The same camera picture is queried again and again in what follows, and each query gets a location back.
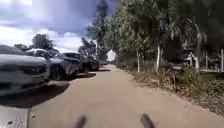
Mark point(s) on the dark car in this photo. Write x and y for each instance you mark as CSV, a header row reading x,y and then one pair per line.
x,y
81,60

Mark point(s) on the tan dirt path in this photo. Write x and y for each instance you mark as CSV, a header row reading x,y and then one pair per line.
x,y
110,96

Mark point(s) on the row of trees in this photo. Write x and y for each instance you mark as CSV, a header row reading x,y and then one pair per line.
x,y
150,30

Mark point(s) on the silver car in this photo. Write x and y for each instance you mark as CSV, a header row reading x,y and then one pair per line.
x,y
55,63

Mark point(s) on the robot's own part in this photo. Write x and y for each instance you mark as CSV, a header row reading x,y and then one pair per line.
x,y
80,122
146,121

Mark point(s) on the dark round tree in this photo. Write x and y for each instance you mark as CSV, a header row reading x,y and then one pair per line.
x,y
42,41

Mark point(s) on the dry leaf litter strip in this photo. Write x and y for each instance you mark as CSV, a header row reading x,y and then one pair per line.
x,y
186,83

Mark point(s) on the white car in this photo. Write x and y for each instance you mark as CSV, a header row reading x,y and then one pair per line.
x,y
18,68

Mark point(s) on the pale fence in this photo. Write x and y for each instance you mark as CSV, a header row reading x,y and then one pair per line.
x,y
208,61

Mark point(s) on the grey concrete slab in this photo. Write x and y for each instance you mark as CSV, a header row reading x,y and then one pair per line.
x,y
13,117

